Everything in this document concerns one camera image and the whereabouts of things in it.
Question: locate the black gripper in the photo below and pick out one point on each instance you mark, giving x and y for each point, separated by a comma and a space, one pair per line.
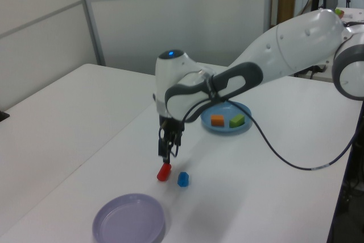
172, 127

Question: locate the red cylinder block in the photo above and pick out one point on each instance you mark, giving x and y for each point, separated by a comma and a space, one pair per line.
163, 173

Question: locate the blue hexagonal block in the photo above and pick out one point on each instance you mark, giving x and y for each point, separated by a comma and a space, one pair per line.
183, 180

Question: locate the orange rectangular block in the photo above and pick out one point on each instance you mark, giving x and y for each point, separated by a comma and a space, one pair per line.
217, 120

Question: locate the green rectangular block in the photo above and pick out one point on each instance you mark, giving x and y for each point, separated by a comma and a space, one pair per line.
236, 121

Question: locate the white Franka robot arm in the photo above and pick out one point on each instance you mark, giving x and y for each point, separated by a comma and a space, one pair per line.
284, 46

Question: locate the blue plate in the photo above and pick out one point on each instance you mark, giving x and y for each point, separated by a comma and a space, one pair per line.
224, 130

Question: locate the purple plate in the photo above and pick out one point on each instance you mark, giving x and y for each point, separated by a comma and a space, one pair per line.
128, 220

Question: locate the small green object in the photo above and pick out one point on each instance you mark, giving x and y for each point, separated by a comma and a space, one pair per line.
339, 12

